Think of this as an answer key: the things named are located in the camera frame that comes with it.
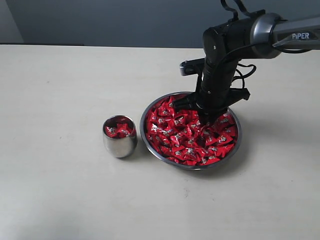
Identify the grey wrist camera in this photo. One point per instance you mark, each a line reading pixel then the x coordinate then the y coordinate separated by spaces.
pixel 192 67

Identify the metal bowl of red candies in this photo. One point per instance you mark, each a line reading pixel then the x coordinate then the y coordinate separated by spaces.
pixel 143 128

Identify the stainless steel cup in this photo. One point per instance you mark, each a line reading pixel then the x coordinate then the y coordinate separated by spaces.
pixel 120 147

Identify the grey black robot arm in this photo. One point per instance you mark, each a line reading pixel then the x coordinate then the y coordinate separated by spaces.
pixel 262 36

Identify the red candy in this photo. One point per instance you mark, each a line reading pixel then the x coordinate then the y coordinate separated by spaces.
pixel 153 129
pixel 111 131
pixel 123 130

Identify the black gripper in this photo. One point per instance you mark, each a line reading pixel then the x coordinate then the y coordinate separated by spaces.
pixel 213 94

